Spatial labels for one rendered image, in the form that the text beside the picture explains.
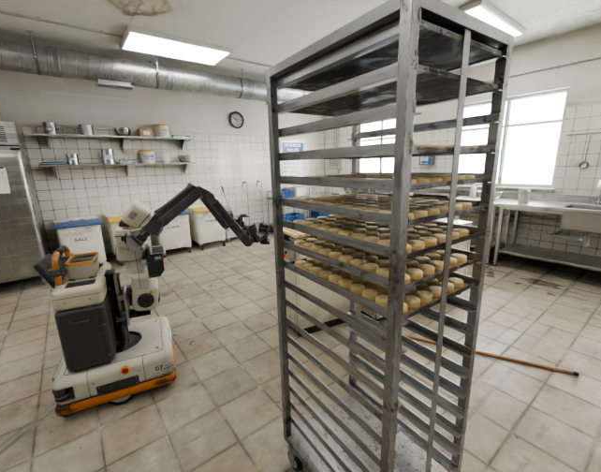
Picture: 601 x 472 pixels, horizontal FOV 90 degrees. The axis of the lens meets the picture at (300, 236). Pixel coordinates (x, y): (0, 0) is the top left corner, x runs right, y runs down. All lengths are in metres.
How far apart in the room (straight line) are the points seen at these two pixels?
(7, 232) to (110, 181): 1.63
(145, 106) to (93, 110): 0.77
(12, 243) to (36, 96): 2.15
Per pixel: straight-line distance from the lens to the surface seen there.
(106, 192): 5.92
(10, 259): 5.13
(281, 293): 1.35
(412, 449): 1.81
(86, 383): 2.38
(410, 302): 0.97
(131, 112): 6.05
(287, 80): 1.21
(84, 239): 5.32
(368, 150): 0.87
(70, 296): 2.18
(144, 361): 2.32
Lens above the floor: 1.47
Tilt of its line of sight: 13 degrees down
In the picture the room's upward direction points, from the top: 2 degrees counter-clockwise
